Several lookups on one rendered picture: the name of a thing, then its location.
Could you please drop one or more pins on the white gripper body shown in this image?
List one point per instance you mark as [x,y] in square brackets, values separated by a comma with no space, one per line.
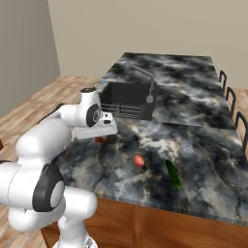
[96,130]

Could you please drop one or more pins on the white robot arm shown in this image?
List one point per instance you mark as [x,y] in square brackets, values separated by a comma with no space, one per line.
[38,142]

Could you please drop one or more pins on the brown chicken drumstick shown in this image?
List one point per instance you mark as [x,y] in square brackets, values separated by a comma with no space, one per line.
[101,139]

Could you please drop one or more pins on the red peach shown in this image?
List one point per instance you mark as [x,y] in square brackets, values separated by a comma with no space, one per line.
[139,161]

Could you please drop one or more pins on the green cucumber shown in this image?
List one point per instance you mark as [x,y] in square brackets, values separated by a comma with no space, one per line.
[173,175]

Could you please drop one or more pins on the black sink basin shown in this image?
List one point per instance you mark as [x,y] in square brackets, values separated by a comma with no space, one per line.
[129,93]

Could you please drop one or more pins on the dark grey tap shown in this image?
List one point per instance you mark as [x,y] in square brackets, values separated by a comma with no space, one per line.
[149,87]

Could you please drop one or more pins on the wooden island cabinet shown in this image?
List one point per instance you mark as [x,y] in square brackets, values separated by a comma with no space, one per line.
[168,229]

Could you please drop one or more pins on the black chair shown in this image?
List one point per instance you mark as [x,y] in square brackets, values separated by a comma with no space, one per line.
[223,79]
[231,98]
[242,124]

